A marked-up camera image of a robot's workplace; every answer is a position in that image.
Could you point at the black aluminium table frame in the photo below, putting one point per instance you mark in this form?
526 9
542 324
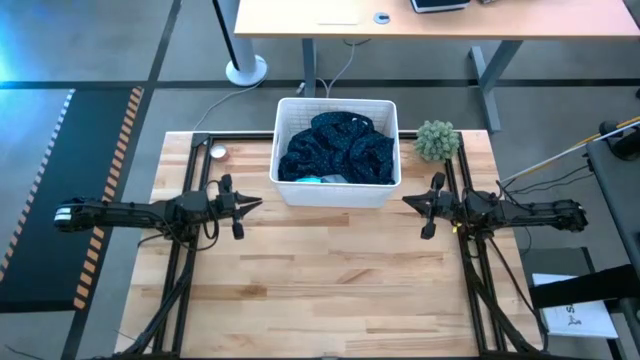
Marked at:
240 135

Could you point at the navy dotted shirt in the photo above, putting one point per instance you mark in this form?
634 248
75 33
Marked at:
340 150

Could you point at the white rod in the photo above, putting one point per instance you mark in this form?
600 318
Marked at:
550 161

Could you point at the white paper sheet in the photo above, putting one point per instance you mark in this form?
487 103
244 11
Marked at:
585 320

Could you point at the small green potted plant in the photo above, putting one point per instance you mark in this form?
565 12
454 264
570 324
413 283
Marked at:
437 141

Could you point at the wooden office desk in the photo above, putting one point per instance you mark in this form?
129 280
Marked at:
500 20

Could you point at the grey t-shirt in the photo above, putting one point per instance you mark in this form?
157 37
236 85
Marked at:
335 179

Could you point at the dark grey floor box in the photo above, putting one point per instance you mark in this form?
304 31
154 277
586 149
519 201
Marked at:
555 260

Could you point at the black equipment cart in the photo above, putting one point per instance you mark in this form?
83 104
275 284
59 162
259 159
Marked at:
620 200

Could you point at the black mat orange stripes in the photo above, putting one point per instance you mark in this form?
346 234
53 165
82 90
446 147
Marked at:
60 175

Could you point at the yellow rod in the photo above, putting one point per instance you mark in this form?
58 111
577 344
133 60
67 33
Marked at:
615 129

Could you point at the black flat bar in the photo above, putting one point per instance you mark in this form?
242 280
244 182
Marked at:
590 287

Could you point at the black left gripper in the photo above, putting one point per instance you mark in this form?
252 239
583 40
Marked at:
222 202

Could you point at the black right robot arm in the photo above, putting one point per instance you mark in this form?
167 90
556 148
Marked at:
540 212

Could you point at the grey column round base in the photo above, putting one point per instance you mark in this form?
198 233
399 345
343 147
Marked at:
245 70

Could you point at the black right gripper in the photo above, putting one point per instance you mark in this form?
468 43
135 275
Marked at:
445 204

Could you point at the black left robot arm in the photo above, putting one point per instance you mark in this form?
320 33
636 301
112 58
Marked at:
125 214

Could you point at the white plastic laundry basket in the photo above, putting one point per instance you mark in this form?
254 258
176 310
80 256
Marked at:
335 195

